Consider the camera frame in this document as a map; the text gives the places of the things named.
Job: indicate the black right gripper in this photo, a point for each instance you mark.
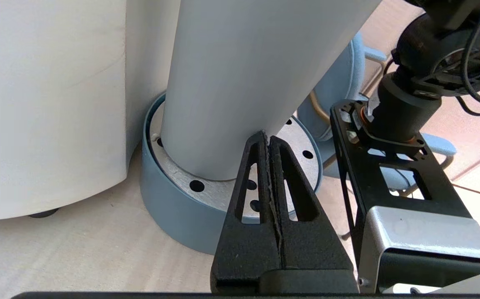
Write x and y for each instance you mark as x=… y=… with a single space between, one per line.
x=368 y=174

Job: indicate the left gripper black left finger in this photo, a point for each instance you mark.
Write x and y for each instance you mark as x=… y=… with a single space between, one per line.
x=244 y=253

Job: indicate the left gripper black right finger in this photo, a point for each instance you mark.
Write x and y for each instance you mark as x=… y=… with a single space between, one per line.
x=310 y=245

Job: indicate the grey plastic cup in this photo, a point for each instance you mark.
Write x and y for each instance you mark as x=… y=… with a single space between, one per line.
x=244 y=83

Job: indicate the light blue chair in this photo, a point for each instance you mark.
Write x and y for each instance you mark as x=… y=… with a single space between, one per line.
x=339 y=79

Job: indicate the large white tea dispenser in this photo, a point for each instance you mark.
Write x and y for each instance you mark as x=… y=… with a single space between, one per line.
x=49 y=104

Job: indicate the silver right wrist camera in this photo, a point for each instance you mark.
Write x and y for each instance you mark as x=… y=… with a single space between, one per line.
x=422 y=236

